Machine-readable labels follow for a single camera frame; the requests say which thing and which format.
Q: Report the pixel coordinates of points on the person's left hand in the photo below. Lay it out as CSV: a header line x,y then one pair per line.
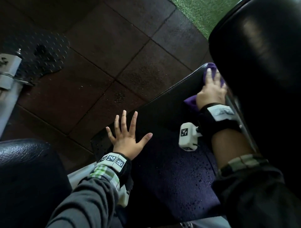
x,y
125,145

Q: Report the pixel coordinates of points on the person's right hand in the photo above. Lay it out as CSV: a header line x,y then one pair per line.
x,y
211,94

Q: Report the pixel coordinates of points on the purple cleaning cloth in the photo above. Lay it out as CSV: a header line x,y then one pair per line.
x,y
190,102

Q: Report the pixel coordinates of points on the grey adjacent bench frame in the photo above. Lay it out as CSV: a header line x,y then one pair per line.
x,y
258,47

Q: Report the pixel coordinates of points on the person's right forearm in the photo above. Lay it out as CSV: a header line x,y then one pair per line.
x,y
232,145

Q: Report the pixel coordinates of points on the person's left forearm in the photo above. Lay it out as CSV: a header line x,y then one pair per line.
x,y
89,202

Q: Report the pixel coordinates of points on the black right wristband with markers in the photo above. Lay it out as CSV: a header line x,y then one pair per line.
x,y
211,117

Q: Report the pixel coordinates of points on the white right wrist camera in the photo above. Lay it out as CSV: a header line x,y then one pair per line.
x,y
187,136

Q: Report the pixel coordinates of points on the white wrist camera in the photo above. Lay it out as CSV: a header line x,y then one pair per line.
x,y
124,197
187,136

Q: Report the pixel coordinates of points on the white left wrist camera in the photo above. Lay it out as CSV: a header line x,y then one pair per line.
x,y
124,197

